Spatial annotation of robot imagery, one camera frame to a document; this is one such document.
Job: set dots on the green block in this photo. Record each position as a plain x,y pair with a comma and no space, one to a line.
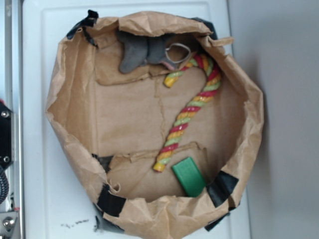
189,177

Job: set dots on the brown paper bag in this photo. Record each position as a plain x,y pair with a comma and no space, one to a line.
111,126

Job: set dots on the grey plush toy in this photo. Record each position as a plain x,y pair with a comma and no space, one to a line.
143,50

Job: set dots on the white tray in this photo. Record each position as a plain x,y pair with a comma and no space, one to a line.
55,204

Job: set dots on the red yellow green rope toy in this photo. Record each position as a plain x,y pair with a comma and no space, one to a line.
213,82

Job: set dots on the black robot mount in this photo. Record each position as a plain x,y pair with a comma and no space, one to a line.
5,136

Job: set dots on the metal frame rail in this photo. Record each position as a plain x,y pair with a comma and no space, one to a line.
12,224

